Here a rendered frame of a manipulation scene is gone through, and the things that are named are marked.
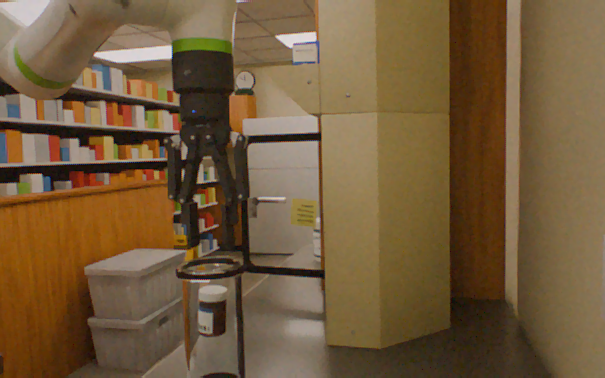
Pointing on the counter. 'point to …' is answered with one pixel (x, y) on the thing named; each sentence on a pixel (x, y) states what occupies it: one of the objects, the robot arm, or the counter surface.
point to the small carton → (305, 54)
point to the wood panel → (475, 146)
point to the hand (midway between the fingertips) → (210, 227)
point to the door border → (248, 211)
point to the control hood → (300, 85)
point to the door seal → (245, 222)
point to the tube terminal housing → (385, 169)
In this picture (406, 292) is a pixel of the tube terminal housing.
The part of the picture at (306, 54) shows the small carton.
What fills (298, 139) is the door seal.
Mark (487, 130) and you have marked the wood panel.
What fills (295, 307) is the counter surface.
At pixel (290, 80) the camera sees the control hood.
